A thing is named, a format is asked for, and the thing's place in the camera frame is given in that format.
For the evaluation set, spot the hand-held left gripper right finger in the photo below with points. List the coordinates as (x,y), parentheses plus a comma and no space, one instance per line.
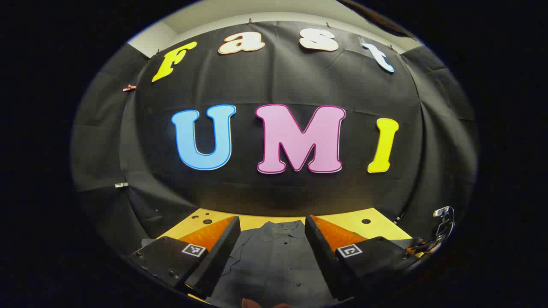
(321,252)

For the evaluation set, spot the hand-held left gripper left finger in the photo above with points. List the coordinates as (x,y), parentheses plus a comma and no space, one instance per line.
(218,252)

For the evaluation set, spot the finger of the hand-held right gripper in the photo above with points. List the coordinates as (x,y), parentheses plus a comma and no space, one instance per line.
(416,247)

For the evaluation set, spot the grey button shirt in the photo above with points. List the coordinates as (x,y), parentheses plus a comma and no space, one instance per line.
(274,256)

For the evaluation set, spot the black backdrop cloth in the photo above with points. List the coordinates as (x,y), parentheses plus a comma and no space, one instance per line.
(278,77)

